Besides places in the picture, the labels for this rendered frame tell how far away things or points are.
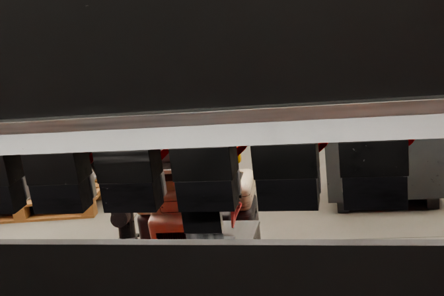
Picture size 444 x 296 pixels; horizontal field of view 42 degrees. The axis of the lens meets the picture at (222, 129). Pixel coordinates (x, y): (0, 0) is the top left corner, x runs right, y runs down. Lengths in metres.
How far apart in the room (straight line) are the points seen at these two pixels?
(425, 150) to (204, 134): 2.78
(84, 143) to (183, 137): 0.26
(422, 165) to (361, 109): 2.97
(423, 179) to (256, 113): 3.04
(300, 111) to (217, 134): 0.32
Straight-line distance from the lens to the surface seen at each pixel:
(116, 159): 1.45
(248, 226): 1.73
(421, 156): 4.01
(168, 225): 2.34
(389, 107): 1.08
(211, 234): 1.49
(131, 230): 2.02
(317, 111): 1.08
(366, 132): 1.30
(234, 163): 1.40
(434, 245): 0.87
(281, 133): 1.31
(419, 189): 4.09
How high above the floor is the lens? 1.75
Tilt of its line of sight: 16 degrees down
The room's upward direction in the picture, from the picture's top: 7 degrees counter-clockwise
